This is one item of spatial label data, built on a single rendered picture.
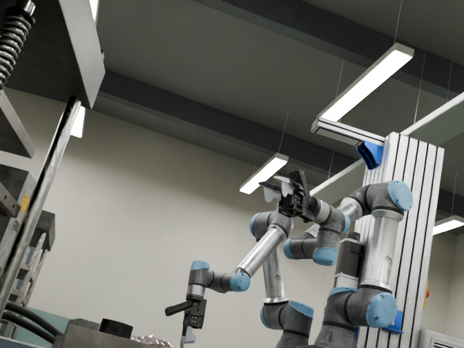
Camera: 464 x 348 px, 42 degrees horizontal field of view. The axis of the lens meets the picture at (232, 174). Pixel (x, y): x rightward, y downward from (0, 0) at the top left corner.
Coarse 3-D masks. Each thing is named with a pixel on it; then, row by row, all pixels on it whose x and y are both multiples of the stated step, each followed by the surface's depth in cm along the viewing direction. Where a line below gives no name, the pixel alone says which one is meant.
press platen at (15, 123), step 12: (0, 96) 196; (0, 108) 199; (12, 108) 209; (0, 120) 210; (12, 120) 211; (0, 132) 221; (12, 132) 218; (24, 132) 226; (0, 144) 235; (12, 144) 231; (24, 144) 230; (24, 156) 242
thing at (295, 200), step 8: (296, 192) 190; (304, 192) 192; (280, 200) 193; (288, 200) 191; (296, 200) 191; (304, 200) 191; (312, 200) 197; (280, 208) 192; (288, 208) 190; (296, 208) 188; (304, 208) 190; (312, 208) 196; (288, 216) 194; (296, 216) 193; (304, 216) 192; (312, 216) 194
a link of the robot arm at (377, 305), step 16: (368, 192) 224; (384, 192) 218; (400, 192) 216; (368, 208) 225; (384, 208) 216; (400, 208) 215; (384, 224) 215; (384, 240) 212; (368, 256) 215; (384, 256) 210; (368, 272) 211; (384, 272) 209; (368, 288) 206; (384, 288) 205; (352, 304) 208; (368, 304) 203; (384, 304) 202; (352, 320) 209; (368, 320) 203; (384, 320) 202
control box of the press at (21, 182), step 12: (0, 168) 252; (12, 168) 252; (0, 180) 250; (12, 180) 250; (24, 180) 251; (12, 192) 249; (24, 192) 253; (24, 204) 257; (0, 216) 245; (0, 228) 243; (12, 228) 250; (0, 240) 242; (12, 240) 255; (0, 252) 243; (0, 264) 247
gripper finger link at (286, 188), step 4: (276, 176) 185; (276, 180) 186; (280, 180) 186; (284, 180) 186; (288, 180) 187; (284, 184) 186; (288, 184) 187; (284, 188) 186; (288, 188) 188; (292, 188) 189; (284, 192) 186; (288, 192) 187; (292, 192) 189; (284, 196) 185
